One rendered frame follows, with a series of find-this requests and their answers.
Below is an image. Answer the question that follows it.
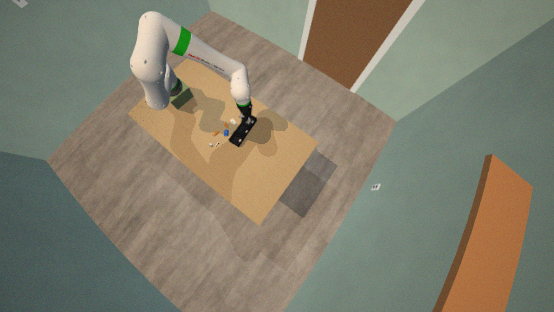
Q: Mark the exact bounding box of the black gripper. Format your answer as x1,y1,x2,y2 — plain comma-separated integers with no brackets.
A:
239,105,252,124

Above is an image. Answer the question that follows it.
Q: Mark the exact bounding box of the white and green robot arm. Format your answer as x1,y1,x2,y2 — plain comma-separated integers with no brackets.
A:
130,11,252,111

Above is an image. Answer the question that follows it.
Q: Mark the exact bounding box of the black rack of bins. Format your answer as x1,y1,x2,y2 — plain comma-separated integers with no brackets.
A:
229,115,257,147

